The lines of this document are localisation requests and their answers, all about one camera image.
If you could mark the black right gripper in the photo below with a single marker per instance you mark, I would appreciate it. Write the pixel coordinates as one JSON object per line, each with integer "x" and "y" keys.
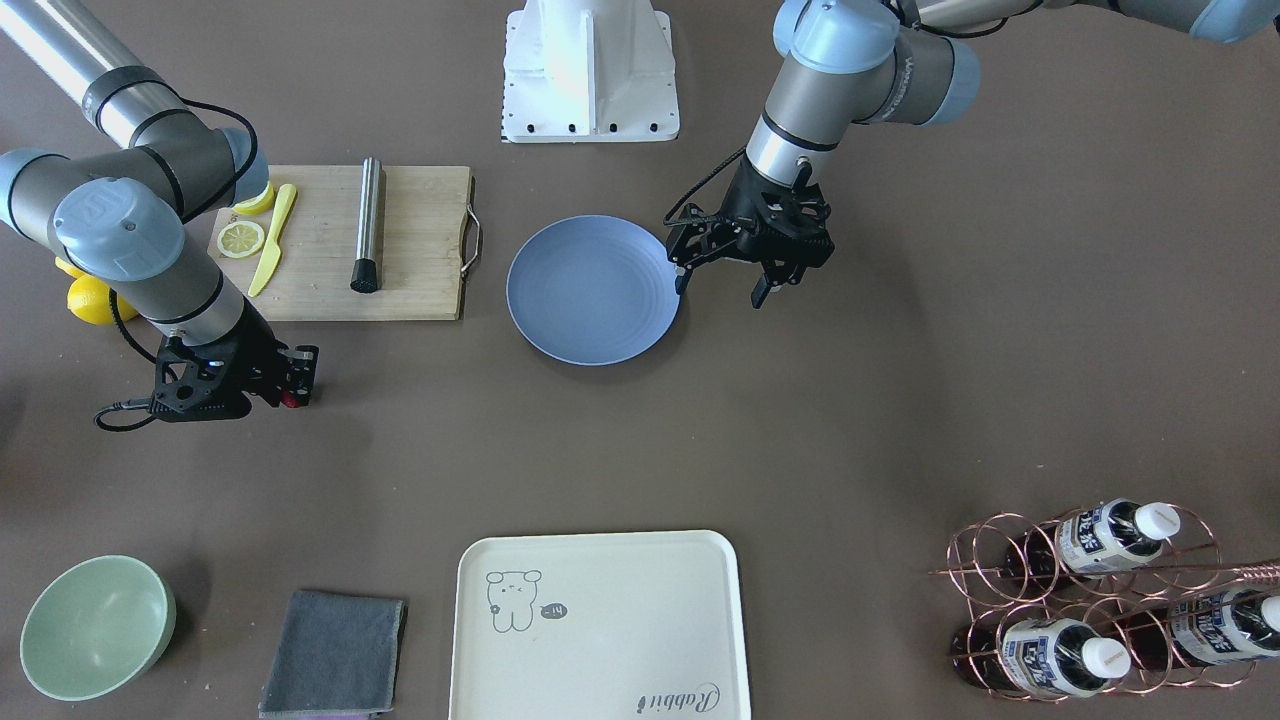
{"x": 256, "y": 352}

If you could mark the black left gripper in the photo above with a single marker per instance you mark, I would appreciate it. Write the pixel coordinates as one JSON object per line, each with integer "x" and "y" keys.
{"x": 742, "y": 203}

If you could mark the blue plate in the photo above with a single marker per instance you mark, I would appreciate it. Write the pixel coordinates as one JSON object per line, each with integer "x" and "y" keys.
{"x": 592, "y": 290}

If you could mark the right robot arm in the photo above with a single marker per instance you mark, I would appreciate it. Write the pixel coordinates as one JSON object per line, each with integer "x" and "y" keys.
{"x": 121, "y": 217}

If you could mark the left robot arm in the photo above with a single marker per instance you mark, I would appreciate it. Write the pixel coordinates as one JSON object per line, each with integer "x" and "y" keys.
{"x": 844, "y": 64}

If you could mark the steel muddler black tip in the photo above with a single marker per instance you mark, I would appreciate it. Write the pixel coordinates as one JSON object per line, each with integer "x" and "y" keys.
{"x": 366, "y": 276}

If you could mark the lemon half upper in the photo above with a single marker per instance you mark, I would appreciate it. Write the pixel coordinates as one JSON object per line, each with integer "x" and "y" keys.
{"x": 240, "y": 239}

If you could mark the lemon half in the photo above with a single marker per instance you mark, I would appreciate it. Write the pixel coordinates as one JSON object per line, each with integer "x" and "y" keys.
{"x": 240, "y": 239}
{"x": 258, "y": 204}

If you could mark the lemon half lower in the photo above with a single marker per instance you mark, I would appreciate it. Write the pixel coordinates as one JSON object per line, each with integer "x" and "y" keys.
{"x": 258, "y": 204}

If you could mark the yellow plastic knife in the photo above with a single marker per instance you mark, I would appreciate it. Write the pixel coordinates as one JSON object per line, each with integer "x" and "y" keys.
{"x": 271, "y": 252}

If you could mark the wooden cutting board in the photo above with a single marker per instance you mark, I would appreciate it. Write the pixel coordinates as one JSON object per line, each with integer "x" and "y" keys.
{"x": 424, "y": 219}

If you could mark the grey folded cloth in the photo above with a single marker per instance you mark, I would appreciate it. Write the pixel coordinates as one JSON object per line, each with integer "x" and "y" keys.
{"x": 337, "y": 656}

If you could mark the green bowl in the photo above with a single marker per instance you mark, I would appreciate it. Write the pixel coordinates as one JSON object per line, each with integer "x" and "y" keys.
{"x": 96, "y": 628}

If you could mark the cream rabbit tray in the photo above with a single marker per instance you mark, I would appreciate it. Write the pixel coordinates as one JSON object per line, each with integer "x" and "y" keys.
{"x": 640, "y": 625}

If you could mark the tea bottle back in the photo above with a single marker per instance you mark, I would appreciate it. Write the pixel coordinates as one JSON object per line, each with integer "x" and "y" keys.
{"x": 1119, "y": 535}
{"x": 1229, "y": 627}

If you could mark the tea bottle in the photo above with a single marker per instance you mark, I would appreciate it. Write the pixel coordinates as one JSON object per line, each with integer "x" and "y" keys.
{"x": 1039, "y": 659}
{"x": 1229, "y": 627}
{"x": 1119, "y": 535}

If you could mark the tea bottle front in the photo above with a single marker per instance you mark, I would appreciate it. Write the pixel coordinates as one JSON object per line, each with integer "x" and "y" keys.
{"x": 1039, "y": 659}

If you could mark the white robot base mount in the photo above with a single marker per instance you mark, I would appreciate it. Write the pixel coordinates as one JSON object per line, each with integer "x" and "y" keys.
{"x": 589, "y": 71}

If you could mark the copper wire bottle rack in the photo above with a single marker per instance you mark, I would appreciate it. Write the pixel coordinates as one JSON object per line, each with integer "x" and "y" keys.
{"x": 1123, "y": 597}

